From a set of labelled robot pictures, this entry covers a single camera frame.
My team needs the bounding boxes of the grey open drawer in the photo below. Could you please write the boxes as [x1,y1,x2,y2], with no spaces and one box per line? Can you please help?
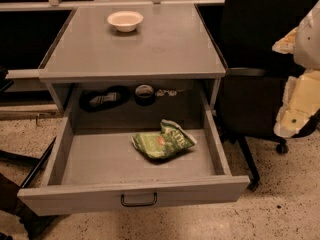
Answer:
[18,90,249,215]

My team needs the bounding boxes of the black tape roll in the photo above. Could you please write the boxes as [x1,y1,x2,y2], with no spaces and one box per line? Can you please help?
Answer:
[134,84,155,106]

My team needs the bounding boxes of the grey cabinet counter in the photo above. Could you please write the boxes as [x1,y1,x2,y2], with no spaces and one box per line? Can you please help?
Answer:
[40,3,226,103]

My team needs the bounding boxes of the white bowl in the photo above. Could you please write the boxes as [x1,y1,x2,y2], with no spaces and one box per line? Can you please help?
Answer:
[107,11,143,33]

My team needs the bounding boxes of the green jalapeno chip bag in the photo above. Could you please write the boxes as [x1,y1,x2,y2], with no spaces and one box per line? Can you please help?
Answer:
[131,119,197,160]

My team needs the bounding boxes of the small metal clips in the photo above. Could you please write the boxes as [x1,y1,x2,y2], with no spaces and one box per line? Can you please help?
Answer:
[155,89,183,97]

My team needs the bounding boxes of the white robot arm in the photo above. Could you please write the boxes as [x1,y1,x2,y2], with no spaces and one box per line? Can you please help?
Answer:
[272,1,320,138]

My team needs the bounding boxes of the black strap bundle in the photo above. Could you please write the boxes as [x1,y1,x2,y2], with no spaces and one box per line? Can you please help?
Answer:
[78,85,131,113]

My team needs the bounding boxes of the black drawer handle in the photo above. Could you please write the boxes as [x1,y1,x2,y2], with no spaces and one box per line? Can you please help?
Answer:
[120,192,158,208]

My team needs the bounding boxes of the black office chair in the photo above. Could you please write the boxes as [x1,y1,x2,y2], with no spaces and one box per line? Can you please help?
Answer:
[216,0,318,190]

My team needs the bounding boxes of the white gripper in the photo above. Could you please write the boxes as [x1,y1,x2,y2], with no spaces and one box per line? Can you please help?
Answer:
[272,28,320,138]

